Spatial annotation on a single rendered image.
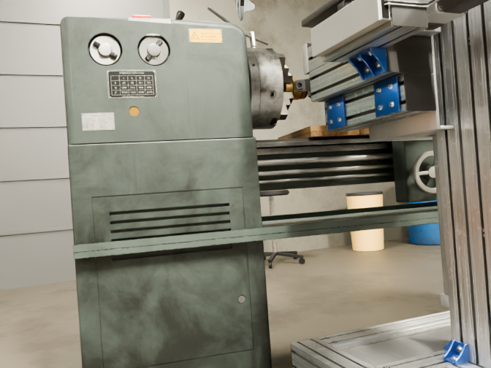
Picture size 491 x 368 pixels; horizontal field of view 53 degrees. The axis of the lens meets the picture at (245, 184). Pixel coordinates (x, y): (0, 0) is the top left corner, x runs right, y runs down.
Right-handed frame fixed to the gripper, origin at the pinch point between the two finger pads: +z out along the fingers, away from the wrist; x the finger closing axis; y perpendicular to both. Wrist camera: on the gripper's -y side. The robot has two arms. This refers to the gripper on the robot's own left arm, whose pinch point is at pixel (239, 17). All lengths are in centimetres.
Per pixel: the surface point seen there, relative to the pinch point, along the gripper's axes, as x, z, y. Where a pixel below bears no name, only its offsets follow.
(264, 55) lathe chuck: -8.8, 14.0, 6.9
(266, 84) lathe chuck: -15.0, 24.4, 5.8
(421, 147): -32, 48, 61
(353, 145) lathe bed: -21, 47, 39
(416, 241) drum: 221, 190, 247
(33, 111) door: 270, 53, -110
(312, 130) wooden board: -22, 41, 21
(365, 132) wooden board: -22, 42, 43
